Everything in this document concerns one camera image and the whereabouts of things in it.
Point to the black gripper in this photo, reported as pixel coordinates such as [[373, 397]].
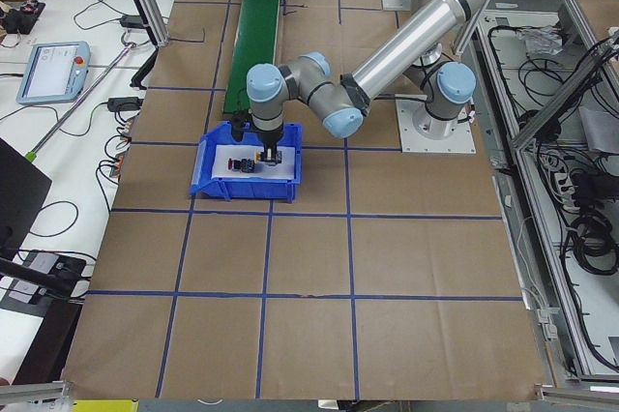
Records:
[[269, 137]]

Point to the red push button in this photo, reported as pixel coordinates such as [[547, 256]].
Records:
[[244, 165]]

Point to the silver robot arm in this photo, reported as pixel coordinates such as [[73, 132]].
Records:
[[342, 106]]

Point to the white foam pad left bin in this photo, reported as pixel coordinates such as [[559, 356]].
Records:
[[283, 170]]

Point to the blue left plastic bin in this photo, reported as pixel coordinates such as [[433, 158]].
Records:
[[252, 188]]

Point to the green conveyor belt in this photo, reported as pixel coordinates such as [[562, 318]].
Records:
[[255, 43]]

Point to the black power adapter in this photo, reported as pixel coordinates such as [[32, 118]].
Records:
[[132, 22]]

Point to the teach pendant tablet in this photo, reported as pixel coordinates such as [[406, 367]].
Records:
[[55, 73]]

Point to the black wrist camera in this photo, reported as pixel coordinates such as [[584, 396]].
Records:
[[240, 124]]

